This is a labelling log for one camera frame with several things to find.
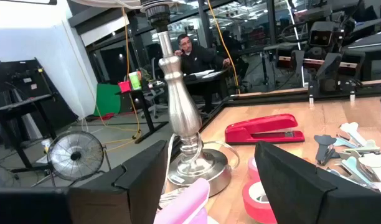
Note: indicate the red tape roll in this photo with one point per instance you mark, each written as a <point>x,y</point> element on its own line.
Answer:
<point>251,205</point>

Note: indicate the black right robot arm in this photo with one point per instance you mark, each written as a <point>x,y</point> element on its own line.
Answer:
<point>332,86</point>

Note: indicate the silver table lamp white shade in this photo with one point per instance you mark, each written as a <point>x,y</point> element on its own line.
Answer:
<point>182,112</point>

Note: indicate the red stapler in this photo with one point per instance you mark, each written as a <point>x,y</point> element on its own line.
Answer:
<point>259,127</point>

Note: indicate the black desk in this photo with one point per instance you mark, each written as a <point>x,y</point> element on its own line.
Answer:
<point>10,112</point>
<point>206,77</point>
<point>145,109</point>

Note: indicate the round metal floor fan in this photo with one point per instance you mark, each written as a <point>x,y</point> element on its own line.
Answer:
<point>75,155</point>

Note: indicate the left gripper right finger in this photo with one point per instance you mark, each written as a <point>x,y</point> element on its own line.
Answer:
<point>296,193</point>

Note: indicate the green board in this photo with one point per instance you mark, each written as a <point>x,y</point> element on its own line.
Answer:
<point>107,99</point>

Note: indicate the pink tape roll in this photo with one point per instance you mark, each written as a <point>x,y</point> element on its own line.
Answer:
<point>252,169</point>

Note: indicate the grey office chair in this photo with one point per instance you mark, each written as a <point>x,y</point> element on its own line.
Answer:
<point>154,96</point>

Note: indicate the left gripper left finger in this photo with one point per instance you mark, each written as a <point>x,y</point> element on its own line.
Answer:
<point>122,199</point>

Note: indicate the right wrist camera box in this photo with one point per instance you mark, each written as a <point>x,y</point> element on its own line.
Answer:
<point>321,37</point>

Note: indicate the person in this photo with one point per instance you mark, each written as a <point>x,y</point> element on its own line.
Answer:
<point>198,59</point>

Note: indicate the red box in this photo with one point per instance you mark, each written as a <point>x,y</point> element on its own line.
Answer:
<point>124,86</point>

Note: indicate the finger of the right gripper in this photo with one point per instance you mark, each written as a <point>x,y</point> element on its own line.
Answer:
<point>298,62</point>
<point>329,67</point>

